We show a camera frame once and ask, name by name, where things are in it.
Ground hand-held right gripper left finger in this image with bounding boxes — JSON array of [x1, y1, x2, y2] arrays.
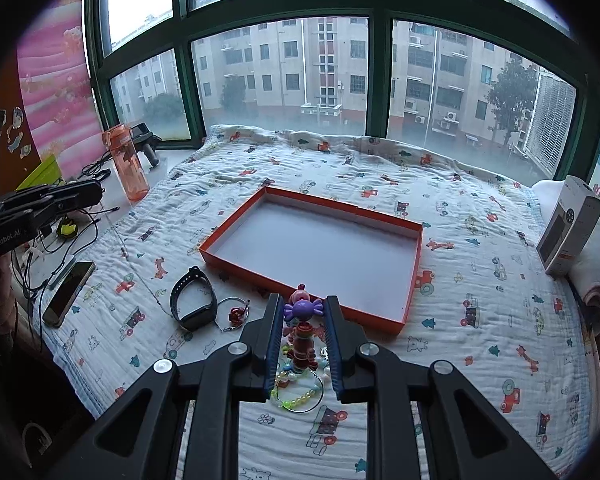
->
[[62, 294, 285, 480]]

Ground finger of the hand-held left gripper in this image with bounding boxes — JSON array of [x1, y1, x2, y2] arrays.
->
[[0, 199, 101, 228], [15, 181, 105, 203]]

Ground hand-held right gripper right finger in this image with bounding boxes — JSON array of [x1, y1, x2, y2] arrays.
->
[[322, 296, 556, 480]]

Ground translucent green bead bracelet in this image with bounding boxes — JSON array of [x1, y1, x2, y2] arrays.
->
[[272, 370, 326, 414]]

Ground large silver hoop earring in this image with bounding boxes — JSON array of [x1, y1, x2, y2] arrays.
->
[[214, 297, 251, 332]]

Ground black smart band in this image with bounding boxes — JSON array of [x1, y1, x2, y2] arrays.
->
[[170, 266, 219, 332]]

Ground orange shallow cardboard tray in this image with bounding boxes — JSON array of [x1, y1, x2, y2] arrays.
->
[[199, 186, 424, 335]]

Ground thin rose gold chain necklace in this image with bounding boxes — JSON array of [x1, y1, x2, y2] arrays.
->
[[110, 214, 175, 318]]

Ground lime green plastic item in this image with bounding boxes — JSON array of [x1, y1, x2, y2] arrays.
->
[[16, 154, 64, 192]]

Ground orange translucent water bottle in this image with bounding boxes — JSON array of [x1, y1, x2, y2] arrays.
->
[[102, 124, 150, 203]]

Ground smartphone with dark screen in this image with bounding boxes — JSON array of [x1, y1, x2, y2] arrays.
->
[[42, 261, 97, 329]]

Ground black handheld device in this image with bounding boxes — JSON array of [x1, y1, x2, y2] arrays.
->
[[130, 122, 162, 167]]

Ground pink printed curtain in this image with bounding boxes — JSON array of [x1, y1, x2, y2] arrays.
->
[[17, 0, 104, 173]]

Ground white cartoon printed blanket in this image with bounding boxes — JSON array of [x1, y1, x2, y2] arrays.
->
[[40, 124, 600, 480]]

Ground white product box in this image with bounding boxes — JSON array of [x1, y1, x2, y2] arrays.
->
[[536, 175, 600, 276]]

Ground white louvred outdoor panel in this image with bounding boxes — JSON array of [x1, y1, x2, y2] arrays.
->
[[522, 71, 579, 175]]

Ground black cable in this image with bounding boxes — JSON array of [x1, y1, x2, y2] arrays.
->
[[10, 240, 76, 313], [79, 162, 113, 182]]

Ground green window frame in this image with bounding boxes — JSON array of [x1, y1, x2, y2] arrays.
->
[[82, 0, 600, 188]]

